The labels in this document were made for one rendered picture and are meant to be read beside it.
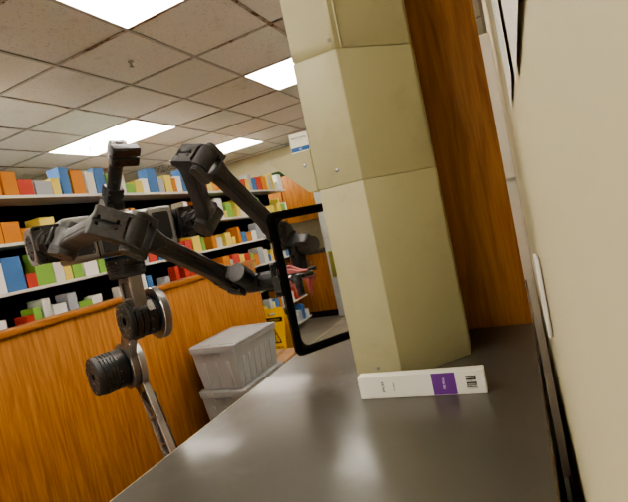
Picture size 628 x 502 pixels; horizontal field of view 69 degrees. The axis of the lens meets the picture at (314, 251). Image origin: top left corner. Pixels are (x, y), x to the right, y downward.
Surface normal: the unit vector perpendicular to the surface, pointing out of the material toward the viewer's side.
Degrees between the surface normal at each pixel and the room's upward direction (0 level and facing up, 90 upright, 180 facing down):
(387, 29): 90
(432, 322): 90
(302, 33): 90
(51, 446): 90
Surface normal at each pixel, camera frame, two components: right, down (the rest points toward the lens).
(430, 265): 0.35, -0.03
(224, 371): -0.37, 0.22
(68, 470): 0.90, -0.17
